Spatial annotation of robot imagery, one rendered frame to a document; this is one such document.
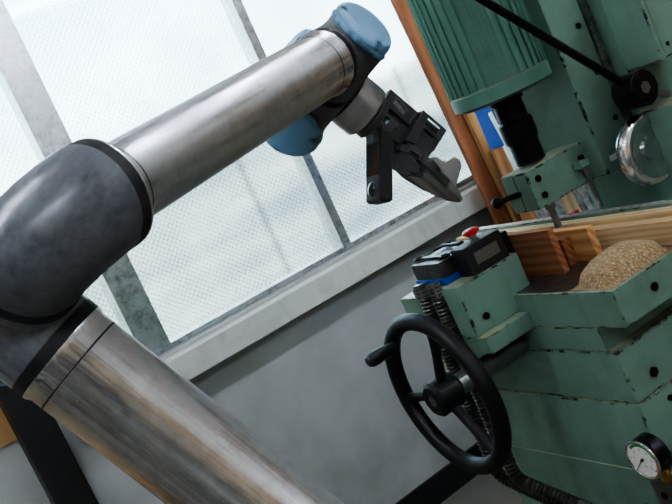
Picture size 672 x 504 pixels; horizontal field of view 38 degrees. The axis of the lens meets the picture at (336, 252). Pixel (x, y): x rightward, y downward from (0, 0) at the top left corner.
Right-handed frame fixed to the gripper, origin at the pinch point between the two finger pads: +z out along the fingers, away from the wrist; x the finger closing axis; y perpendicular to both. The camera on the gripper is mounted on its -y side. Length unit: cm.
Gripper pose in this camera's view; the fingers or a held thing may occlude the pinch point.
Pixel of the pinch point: (452, 199)
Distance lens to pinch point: 159.5
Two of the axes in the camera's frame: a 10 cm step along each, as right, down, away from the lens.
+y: 4.9, -8.2, 3.0
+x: -4.5, 0.6, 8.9
